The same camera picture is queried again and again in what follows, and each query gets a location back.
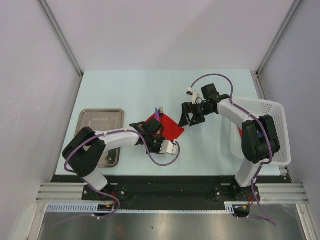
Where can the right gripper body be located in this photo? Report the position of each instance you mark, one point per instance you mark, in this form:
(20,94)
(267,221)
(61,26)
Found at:
(202,109)

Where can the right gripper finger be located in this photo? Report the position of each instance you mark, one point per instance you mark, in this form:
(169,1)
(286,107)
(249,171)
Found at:
(196,119)
(187,115)

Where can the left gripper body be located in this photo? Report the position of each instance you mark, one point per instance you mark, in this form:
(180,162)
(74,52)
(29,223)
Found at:
(154,144)

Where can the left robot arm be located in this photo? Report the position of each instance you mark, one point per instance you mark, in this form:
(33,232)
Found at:
(84,152)

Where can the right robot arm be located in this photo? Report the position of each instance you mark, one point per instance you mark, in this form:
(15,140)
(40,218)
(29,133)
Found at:
(259,139)

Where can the white plastic basket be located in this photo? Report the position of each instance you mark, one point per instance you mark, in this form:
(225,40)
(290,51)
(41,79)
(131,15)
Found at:
(260,107)

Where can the metal tray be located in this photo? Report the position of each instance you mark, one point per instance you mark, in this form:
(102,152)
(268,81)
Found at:
(103,120)

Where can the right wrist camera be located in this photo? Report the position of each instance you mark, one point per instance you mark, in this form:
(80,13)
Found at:
(195,96)

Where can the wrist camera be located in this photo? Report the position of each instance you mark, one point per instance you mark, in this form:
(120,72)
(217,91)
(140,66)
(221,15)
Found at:
(168,147)
(195,96)

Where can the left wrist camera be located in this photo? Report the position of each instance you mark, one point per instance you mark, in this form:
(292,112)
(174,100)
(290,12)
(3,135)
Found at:
(168,147)

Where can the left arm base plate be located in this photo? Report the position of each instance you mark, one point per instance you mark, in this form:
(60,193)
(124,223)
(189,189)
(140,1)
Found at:
(118,191)

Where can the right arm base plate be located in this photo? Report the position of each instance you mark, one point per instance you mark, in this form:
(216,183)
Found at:
(232,193)

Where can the white cable duct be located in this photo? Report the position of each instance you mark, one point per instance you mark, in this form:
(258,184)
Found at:
(103,209)

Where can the aluminium frame rail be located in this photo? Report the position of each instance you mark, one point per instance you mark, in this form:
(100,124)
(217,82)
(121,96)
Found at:
(270,193)

